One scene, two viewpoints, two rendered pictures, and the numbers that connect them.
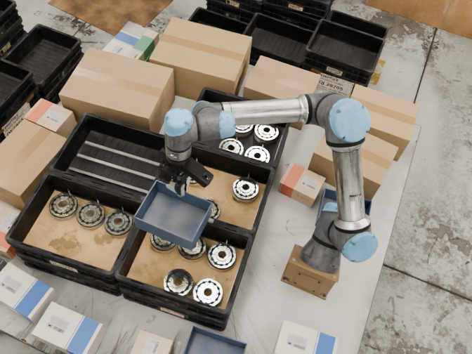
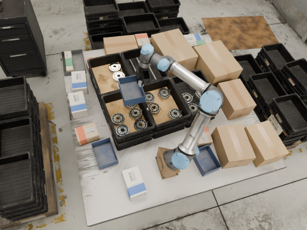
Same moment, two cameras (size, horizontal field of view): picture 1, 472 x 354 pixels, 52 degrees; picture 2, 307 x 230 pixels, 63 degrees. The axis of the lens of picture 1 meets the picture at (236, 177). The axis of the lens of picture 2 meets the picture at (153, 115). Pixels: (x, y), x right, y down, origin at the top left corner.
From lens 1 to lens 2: 0.75 m
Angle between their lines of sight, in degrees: 25
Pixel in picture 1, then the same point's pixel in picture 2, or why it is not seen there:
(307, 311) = (151, 175)
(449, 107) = not seen: outside the picture
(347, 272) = (182, 180)
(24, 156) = (121, 44)
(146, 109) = not seen: hidden behind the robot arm
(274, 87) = (230, 93)
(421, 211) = (265, 215)
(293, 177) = not seen: hidden behind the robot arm
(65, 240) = (104, 77)
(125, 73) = (179, 44)
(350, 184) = (193, 129)
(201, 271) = (129, 123)
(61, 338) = (72, 102)
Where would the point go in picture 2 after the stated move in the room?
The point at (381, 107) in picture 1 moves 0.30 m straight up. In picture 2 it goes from (268, 137) to (289, 117)
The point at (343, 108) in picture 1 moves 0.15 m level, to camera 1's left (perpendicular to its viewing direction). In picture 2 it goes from (209, 92) to (193, 75)
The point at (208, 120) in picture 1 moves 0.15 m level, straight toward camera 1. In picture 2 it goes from (157, 57) to (137, 68)
